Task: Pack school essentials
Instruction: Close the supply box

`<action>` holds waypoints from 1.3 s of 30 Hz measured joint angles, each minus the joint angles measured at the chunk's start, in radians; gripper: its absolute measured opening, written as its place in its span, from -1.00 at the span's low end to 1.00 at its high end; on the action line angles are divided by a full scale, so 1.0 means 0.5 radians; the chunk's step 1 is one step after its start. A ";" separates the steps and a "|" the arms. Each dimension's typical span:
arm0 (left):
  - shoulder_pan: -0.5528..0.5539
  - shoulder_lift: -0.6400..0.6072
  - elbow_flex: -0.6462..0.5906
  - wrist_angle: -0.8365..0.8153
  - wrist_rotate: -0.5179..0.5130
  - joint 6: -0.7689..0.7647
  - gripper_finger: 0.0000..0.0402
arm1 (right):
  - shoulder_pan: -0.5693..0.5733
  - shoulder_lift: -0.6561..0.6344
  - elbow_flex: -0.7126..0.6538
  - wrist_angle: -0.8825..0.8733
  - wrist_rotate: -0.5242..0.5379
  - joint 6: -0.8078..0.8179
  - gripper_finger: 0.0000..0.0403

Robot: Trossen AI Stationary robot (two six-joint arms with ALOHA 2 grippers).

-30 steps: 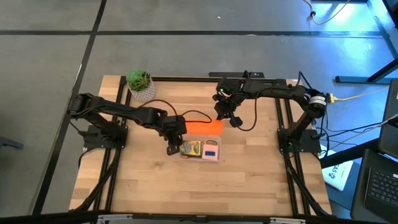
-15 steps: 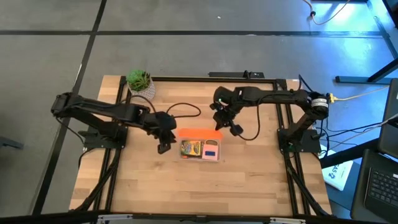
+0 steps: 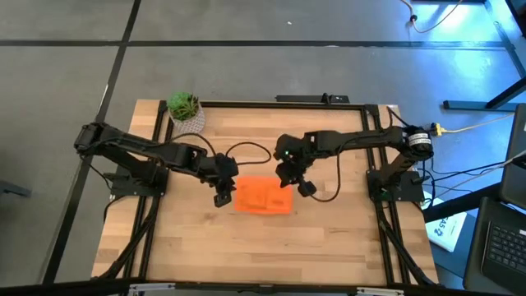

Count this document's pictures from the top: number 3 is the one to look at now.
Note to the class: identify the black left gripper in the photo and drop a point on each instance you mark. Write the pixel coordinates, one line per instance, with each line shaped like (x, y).
(220, 168)

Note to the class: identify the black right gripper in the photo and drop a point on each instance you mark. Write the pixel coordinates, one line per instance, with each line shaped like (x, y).
(292, 150)

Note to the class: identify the orange plastic box lid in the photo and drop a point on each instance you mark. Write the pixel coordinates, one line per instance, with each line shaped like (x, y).
(263, 197)

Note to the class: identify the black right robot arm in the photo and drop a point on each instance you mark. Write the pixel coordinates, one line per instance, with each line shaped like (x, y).
(361, 140)

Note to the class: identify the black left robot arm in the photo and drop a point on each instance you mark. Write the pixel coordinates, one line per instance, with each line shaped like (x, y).
(144, 146)

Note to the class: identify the green plant in patterned pot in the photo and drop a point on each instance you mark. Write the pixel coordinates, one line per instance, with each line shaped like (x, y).
(185, 107)

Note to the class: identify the black horizontal bar with brackets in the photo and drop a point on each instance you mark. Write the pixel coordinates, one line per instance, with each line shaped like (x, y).
(263, 288)

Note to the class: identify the white box with blue print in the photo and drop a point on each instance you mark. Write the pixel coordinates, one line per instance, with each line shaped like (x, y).
(448, 234)

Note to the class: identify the black diagonal bar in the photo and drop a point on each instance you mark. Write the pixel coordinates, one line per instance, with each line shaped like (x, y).
(460, 203)

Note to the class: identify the dark laptop screen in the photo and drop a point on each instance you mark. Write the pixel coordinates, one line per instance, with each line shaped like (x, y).
(515, 172)

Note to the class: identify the black laptop keyboard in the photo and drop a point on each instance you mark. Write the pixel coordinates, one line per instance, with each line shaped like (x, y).
(505, 246)

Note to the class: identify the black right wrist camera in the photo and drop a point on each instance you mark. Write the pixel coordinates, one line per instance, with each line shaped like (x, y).
(307, 189)

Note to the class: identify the black table-level camera mount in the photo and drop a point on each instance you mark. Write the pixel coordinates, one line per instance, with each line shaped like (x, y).
(304, 98)

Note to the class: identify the black aluminium table frame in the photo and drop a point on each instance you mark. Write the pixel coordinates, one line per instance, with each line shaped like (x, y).
(246, 105)

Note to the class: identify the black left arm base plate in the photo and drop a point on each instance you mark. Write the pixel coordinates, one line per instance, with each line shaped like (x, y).
(123, 190)

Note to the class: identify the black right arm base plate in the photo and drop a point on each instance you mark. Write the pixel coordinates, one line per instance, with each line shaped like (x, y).
(411, 191)

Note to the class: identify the black desk leg frame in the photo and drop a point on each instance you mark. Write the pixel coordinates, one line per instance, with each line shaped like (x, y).
(472, 105)

